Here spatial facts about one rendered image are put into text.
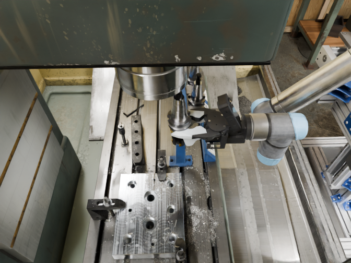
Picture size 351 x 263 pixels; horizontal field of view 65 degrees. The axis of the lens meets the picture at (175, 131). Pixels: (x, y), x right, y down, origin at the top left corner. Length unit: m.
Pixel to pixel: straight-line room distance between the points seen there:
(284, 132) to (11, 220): 0.81
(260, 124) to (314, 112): 2.17
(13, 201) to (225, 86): 1.28
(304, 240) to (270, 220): 0.17
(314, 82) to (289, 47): 2.79
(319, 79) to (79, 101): 1.52
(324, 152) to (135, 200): 1.65
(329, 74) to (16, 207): 0.98
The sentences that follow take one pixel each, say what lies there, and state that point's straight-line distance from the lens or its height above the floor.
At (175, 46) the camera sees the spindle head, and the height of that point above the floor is 1.66.
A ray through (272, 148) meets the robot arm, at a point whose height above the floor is 1.26.
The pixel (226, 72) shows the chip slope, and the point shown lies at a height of 0.80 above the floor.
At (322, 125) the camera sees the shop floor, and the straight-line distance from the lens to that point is 2.82.
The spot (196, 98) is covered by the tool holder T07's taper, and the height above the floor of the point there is 1.24.
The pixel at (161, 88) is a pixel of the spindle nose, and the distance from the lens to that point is 0.54.
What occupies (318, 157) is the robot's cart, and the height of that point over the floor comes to 0.23.
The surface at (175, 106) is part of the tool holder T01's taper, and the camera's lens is 0.67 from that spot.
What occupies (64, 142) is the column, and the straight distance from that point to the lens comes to 1.38.
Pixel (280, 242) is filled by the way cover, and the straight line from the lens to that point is 1.33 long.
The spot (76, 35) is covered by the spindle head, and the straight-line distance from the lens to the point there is 0.44.
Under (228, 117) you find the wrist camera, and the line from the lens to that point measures 0.71.
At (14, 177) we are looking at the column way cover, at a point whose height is 1.18.
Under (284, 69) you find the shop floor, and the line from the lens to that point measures 3.29.
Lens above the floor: 1.90
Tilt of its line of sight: 51 degrees down
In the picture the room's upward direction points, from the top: straight up
